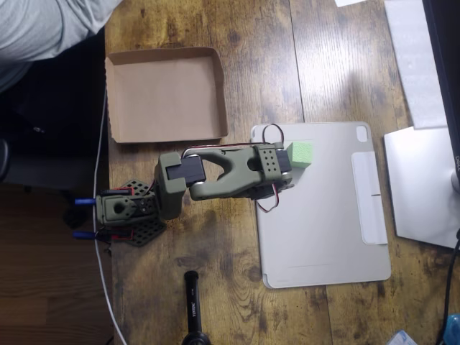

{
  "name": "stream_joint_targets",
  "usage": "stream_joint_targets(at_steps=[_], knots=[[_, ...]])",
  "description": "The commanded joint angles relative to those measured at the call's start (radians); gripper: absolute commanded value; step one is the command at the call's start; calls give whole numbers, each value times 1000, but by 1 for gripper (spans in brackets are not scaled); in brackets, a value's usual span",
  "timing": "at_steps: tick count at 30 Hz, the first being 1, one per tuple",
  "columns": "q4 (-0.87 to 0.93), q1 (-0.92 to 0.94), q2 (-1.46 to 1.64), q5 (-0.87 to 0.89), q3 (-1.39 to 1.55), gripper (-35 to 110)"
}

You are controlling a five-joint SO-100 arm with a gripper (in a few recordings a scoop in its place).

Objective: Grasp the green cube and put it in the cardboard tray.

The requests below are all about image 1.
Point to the light green foam cube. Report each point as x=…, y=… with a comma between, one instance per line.
x=301, y=154

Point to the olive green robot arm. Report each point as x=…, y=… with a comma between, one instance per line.
x=233, y=176

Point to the brown cardboard tray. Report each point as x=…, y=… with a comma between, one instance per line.
x=165, y=100

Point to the tablet in beige case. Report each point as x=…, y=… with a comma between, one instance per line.
x=323, y=233

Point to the silver monitor stand base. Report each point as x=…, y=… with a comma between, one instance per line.
x=420, y=187

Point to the white foam sheet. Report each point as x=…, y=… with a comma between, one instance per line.
x=417, y=64

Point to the white and blue box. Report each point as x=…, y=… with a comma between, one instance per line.
x=402, y=338

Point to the white paper sheet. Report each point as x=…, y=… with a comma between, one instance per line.
x=350, y=2

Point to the black Dell monitor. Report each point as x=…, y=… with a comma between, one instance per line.
x=447, y=72

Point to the blue round object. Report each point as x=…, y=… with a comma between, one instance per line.
x=453, y=328

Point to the black chair armrest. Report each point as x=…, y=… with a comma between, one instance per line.
x=3, y=160

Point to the person in grey shirt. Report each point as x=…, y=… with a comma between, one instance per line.
x=36, y=28

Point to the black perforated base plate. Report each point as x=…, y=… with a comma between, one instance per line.
x=147, y=230

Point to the black camera stand pole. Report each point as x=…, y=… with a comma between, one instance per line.
x=193, y=302

